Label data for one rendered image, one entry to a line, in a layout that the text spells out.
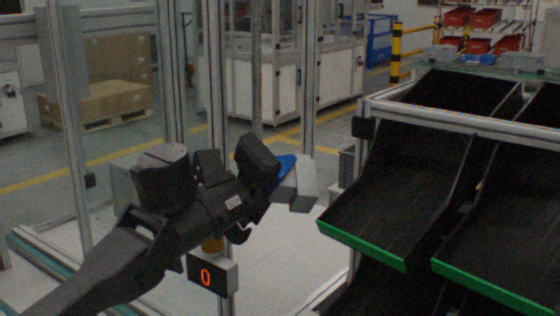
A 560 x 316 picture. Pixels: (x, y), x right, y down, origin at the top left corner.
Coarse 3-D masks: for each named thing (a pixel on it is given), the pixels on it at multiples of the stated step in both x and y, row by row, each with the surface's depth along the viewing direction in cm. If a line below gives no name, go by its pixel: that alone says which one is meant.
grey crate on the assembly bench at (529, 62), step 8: (504, 56) 557; (512, 56) 551; (520, 56) 546; (528, 56) 541; (536, 56) 561; (504, 64) 559; (512, 64) 554; (520, 64) 548; (528, 64) 543; (536, 64) 538
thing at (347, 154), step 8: (352, 144) 305; (344, 152) 292; (352, 152) 306; (344, 160) 293; (352, 160) 290; (344, 168) 294; (352, 168) 292; (344, 176) 296; (352, 176) 293; (344, 184) 298
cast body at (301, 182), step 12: (300, 156) 73; (300, 168) 69; (312, 168) 70; (288, 180) 67; (300, 180) 68; (312, 180) 69; (264, 192) 69; (276, 192) 68; (288, 192) 68; (300, 192) 67; (312, 192) 67; (288, 204) 70; (300, 204) 68; (312, 204) 68
